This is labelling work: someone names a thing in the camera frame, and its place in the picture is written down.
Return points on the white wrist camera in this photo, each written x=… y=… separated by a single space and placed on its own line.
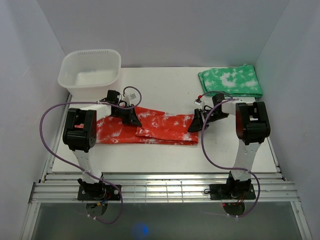
x=128 y=98
x=198 y=101

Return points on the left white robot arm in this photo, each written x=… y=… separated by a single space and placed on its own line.
x=80 y=135

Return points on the white plastic basin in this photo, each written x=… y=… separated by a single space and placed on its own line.
x=89 y=74

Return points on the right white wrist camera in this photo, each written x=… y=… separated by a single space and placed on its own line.
x=198 y=101

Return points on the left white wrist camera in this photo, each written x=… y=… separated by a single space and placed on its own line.
x=128 y=98

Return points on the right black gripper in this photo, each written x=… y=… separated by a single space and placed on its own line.
x=196 y=124

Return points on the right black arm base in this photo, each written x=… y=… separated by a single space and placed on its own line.
x=231 y=190

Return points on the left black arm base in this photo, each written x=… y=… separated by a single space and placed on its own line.
x=98 y=192

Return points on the aluminium rail frame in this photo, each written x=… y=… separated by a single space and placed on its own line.
x=165 y=207

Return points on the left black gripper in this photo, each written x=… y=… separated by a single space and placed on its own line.
x=131 y=118

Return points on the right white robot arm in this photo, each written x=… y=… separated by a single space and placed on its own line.
x=252 y=127

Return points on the green folded tie-dye trousers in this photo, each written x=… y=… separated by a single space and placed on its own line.
x=238 y=81

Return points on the red tie-dye trousers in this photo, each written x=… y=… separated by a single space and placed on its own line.
x=158 y=127

